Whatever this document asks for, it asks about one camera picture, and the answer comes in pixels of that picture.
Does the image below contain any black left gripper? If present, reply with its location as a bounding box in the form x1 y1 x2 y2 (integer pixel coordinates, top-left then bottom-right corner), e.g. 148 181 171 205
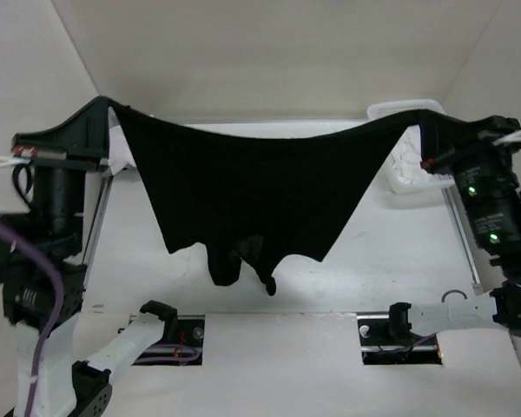
21 91 119 249

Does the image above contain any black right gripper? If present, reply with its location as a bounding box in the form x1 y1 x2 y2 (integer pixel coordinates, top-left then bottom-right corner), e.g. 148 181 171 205
414 105 521 246

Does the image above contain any white tank top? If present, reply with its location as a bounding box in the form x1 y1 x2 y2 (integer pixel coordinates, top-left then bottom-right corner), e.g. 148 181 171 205
108 109 136 176

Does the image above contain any white garment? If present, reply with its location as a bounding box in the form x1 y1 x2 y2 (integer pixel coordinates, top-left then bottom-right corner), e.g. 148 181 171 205
392 127 430 185

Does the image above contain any black tank top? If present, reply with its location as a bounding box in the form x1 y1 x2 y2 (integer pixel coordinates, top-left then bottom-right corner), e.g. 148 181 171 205
113 103 423 295

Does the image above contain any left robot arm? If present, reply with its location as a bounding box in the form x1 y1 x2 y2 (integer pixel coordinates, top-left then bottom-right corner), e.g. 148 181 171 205
0 96 178 416

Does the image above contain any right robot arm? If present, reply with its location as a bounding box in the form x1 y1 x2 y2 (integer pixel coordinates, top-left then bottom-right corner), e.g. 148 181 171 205
385 110 521 344

